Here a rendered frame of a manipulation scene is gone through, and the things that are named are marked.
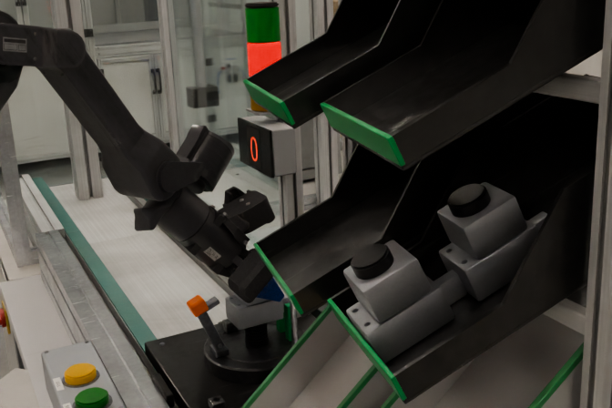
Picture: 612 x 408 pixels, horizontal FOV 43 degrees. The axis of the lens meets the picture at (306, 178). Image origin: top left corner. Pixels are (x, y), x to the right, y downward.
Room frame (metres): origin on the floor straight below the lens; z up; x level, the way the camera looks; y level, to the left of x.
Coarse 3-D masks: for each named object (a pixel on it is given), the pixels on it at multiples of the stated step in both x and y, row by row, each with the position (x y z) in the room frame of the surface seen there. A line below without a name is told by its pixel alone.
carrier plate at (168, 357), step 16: (304, 320) 1.02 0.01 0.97; (176, 336) 0.98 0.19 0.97; (192, 336) 0.98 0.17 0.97; (208, 336) 0.98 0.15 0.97; (160, 352) 0.94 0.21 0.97; (176, 352) 0.94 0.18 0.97; (192, 352) 0.93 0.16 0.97; (160, 368) 0.90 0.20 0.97; (176, 368) 0.89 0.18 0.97; (192, 368) 0.89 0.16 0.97; (176, 384) 0.85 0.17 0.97; (192, 384) 0.85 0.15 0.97; (208, 384) 0.85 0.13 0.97; (224, 384) 0.85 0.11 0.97; (240, 384) 0.85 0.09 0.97; (256, 384) 0.84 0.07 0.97; (176, 400) 0.85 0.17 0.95; (192, 400) 0.82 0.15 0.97; (208, 400) 0.81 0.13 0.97; (224, 400) 0.81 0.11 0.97; (240, 400) 0.81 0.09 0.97
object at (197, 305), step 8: (200, 296) 0.89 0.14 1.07; (192, 304) 0.87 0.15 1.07; (200, 304) 0.87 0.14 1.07; (208, 304) 0.88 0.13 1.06; (216, 304) 0.89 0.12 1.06; (192, 312) 0.87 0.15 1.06; (200, 312) 0.87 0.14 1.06; (200, 320) 0.88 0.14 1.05; (208, 320) 0.88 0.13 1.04; (208, 328) 0.88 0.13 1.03; (216, 336) 0.88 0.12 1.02; (216, 344) 0.88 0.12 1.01
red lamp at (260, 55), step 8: (248, 48) 1.13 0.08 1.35; (256, 48) 1.12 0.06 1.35; (264, 48) 1.11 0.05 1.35; (272, 48) 1.12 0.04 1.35; (280, 48) 1.13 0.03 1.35; (248, 56) 1.13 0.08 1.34; (256, 56) 1.12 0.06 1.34; (264, 56) 1.11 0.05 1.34; (272, 56) 1.12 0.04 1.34; (280, 56) 1.13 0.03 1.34; (256, 64) 1.12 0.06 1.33; (264, 64) 1.11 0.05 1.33; (256, 72) 1.12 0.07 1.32
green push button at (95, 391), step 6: (84, 390) 0.85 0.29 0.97; (90, 390) 0.85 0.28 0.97; (96, 390) 0.84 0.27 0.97; (102, 390) 0.84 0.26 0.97; (78, 396) 0.83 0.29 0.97; (84, 396) 0.83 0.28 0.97; (90, 396) 0.83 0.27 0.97; (96, 396) 0.83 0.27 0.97; (102, 396) 0.83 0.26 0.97; (78, 402) 0.82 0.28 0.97; (84, 402) 0.82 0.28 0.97; (90, 402) 0.82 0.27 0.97; (96, 402) 0.82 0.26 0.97; (102, 402) 0.82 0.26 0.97
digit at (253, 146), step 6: (246, 126) 1.15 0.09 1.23; (252, 132) 1.13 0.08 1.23; (258, 132) 1.11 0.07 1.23; (252, 138) 1.13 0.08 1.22; (258, 138) 1.11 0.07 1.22; (252, 144) 1.13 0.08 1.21; (258, 144) 1.11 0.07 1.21; (252, 150) 1.13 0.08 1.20; (258, 150) 1.11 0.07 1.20; (252, 156) 1.13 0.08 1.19; (258, 156) 1.11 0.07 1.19; (252, 162) 1.13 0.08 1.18; (258, 162) 1.11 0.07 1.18
